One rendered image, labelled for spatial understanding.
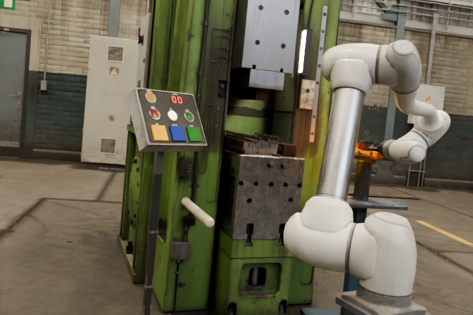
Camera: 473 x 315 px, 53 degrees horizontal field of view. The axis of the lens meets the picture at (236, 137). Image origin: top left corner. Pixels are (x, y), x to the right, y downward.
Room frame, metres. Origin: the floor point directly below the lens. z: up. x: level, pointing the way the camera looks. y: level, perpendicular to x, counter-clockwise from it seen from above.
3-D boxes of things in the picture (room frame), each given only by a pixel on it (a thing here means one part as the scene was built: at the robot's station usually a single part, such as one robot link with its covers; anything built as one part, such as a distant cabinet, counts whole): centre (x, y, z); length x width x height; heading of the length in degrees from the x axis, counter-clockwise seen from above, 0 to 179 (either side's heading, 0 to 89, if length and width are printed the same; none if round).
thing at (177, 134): (2.18, 0.27, 1.01); 0.07 x 0.05 x 0.07; 135
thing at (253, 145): (2.74, -0.06, 0.96); 0.42 x 0.20 x 0.09; 20
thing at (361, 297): (1.41, -0.50, 0.63); 0.22 x 0.18 x 0.06; 120
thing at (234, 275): (2.77, -0.11, 0.23); 0.55 x 0.37 x 0.47; 20
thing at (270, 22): (2.75, -0.10, 1.56); 0.42 x 0.39 x 0.40; 20
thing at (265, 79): (2.74, -0.06, 1.32); 0.42 x 0.20 x 0.10; 20
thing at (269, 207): (2.77, -0.11, 0.69); 0.56 x 0.38 x 0.45; 20
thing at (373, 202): (2.58, -0.71, 0.71); 0.40 x 0.30 x 0.02; 103
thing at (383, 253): (1.40, -0.47, 0.77); 0.18 x 0.16 x 0.22; 66
